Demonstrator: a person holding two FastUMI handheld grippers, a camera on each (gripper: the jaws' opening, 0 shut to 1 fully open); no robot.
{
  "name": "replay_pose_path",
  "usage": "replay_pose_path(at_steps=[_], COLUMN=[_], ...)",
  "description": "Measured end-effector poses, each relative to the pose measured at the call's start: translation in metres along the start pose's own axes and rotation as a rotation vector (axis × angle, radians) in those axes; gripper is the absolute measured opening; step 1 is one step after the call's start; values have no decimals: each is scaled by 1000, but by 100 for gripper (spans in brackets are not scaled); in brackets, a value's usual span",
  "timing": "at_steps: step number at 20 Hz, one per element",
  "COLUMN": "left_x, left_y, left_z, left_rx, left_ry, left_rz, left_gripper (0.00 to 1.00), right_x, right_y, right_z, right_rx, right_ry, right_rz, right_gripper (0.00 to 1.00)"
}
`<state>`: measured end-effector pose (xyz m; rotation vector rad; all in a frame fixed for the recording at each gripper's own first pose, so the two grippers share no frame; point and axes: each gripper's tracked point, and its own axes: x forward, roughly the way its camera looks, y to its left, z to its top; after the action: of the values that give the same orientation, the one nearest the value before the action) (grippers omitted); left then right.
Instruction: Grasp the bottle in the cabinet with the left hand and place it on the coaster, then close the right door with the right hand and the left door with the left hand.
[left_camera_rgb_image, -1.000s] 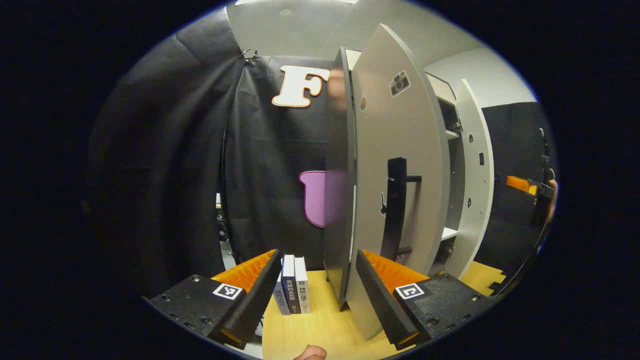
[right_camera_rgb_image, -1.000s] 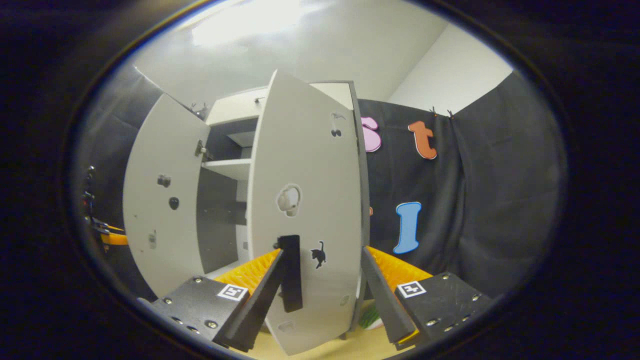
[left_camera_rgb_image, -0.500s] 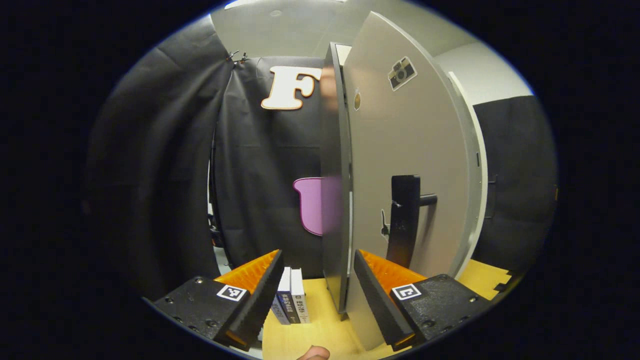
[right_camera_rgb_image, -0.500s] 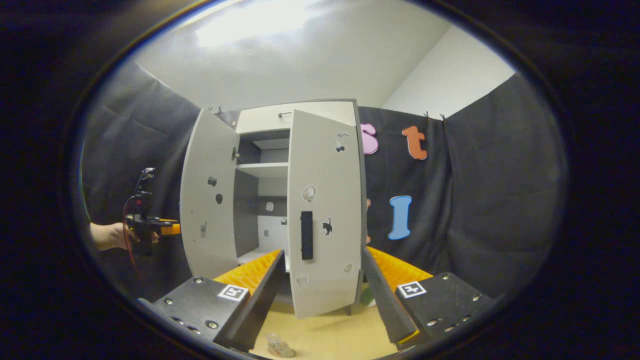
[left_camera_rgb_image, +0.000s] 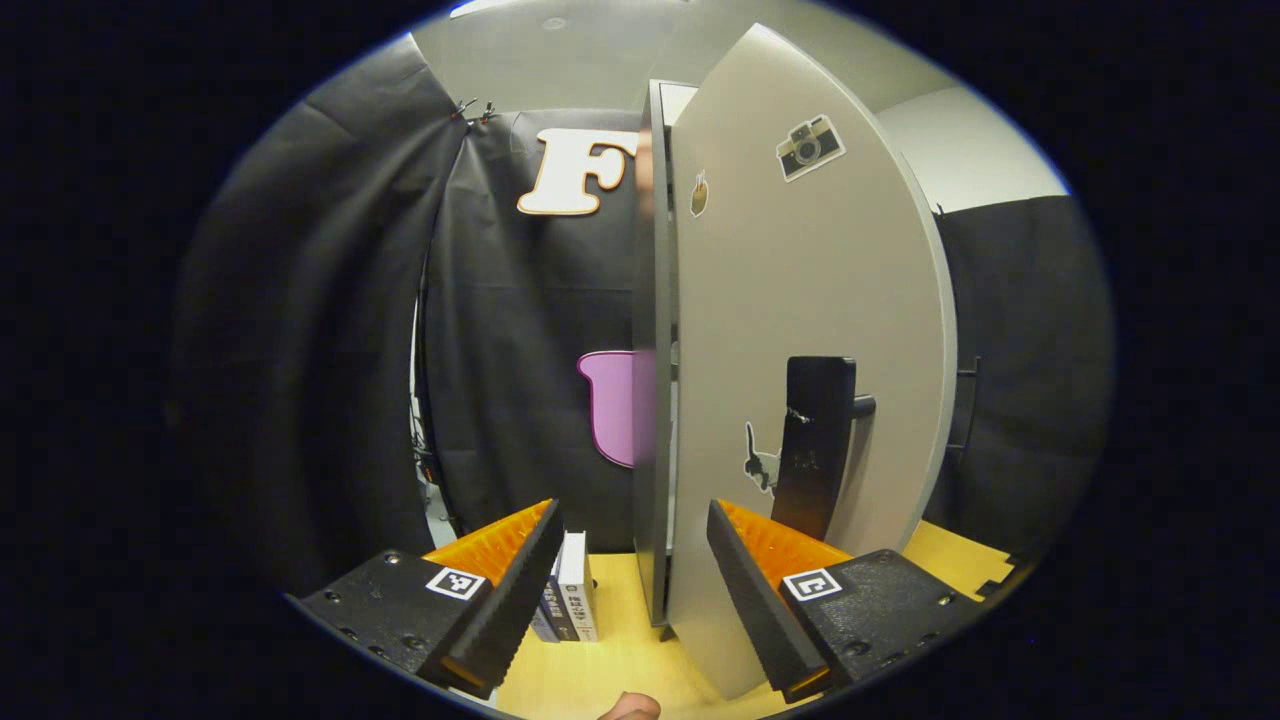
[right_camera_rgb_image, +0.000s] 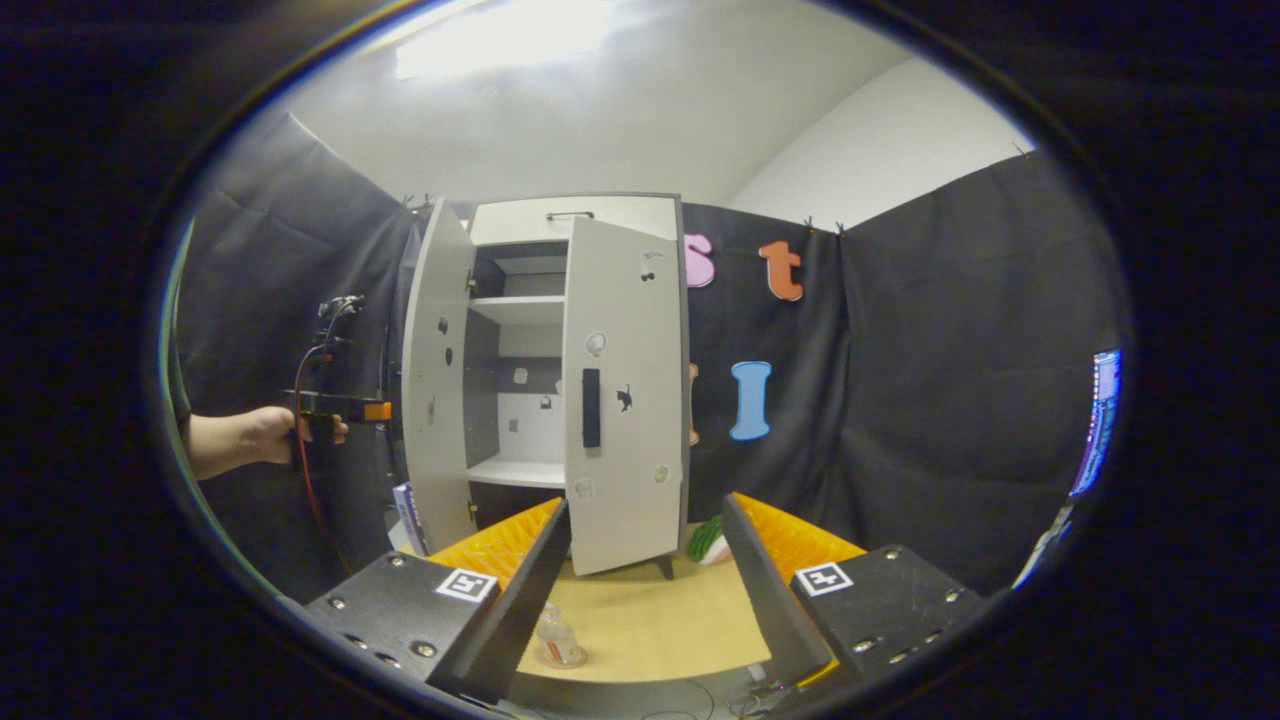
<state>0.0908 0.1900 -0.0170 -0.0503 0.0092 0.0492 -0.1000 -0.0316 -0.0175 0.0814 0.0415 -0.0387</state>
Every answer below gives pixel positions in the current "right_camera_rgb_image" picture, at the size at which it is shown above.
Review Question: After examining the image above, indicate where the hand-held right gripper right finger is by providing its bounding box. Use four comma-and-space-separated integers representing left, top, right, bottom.
720, 491, 986, 691

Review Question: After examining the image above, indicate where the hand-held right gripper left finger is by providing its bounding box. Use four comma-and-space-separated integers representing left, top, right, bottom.
305, 497, 573, 704

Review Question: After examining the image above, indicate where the clear bottle with orange label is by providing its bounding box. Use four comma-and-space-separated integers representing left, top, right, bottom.
535, 600, 589, 666

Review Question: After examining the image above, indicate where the white cabinet door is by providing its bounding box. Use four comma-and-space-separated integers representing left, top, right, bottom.
400, 197, 479, 556
562, 215, 689, 578

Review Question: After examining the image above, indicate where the white and grey cabinet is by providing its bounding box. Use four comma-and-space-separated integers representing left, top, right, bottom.
400, 193, 691, 581

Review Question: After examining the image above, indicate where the white cabinet drawer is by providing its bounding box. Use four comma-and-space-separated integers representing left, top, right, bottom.
470, 195, 681, 246

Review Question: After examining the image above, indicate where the watermelon slice toy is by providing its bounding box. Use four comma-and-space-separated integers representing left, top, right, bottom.
686, 515, 729, 566

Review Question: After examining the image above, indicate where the blue and white box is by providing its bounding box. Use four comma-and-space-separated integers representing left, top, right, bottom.
392, 482, 429, 556

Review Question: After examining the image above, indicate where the black backdrop cloth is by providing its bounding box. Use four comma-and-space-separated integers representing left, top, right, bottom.
170, 110, 1126, 601

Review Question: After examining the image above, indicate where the white monitor stand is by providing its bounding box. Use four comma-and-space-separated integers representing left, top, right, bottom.
1015, 505, 1076, 586

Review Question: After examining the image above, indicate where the computer monitor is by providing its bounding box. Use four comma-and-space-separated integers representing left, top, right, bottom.
1070, 348, 1123, 498

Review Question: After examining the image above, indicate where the black cable bundle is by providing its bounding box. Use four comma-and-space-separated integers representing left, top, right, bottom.
315, 293, 366, 393

